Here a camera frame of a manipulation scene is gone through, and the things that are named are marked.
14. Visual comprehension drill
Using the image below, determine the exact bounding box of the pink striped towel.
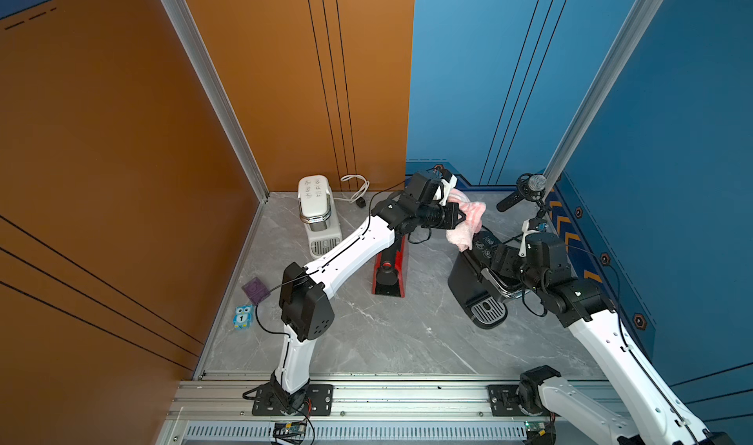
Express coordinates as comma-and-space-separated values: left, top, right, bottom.
446, 189, 486, 252

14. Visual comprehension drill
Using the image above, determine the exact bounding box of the black coffee machine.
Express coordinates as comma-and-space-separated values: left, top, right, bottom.
448, 227, 522, 330

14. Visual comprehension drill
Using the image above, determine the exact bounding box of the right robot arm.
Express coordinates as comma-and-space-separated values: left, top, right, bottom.
482, 231, 733, 444

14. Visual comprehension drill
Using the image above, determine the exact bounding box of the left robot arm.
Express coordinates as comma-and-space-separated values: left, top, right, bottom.
270, 166, 465, 414

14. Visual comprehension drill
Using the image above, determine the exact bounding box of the red Nespresso coffee machine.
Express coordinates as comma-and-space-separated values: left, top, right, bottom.
372, 236, 407, 298

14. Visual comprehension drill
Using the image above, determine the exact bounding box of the white coffee machine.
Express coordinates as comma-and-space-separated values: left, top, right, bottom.
297, 174, 342, 259

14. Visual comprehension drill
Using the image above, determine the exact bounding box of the black microphone on tripod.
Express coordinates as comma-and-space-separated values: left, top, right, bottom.
496, 173, 551, 232

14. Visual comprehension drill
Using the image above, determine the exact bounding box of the right green circuit board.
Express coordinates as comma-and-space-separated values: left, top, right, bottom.
524, 423, 556, 445

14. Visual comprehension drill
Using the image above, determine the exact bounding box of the green circuit board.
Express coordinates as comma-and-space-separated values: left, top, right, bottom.
524, 423, 556, 445
271, 421, 309, 445

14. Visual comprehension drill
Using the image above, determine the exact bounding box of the purple square card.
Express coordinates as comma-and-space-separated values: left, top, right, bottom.
241, 277, 271, 306

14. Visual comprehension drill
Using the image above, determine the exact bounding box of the blue owl figure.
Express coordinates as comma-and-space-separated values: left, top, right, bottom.
233, 305, 255, 329

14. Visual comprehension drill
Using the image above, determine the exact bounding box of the left green circuit board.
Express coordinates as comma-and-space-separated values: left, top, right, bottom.
271, 421, 309, 445

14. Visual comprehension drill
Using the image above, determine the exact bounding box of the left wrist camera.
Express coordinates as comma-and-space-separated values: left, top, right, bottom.
437, 170, 457, 207

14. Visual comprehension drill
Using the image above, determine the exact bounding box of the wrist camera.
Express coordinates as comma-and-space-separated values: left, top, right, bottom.
518, 217, 547, 259
437, 170, 457, 207

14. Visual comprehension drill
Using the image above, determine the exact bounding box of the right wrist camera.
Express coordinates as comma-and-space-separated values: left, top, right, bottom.
518, 217, 547, 259

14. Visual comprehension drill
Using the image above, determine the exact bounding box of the white power cable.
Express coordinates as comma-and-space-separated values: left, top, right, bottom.
333, 173, 372, 210

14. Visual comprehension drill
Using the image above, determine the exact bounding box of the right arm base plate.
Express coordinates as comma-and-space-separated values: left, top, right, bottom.
486, 384, 558, 421

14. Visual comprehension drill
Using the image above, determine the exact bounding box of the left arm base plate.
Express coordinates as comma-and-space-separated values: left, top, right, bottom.
251, 382, 335, 417

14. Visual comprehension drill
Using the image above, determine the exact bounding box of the aluminium front rail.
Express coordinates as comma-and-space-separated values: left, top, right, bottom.
156, 376, 629, 444

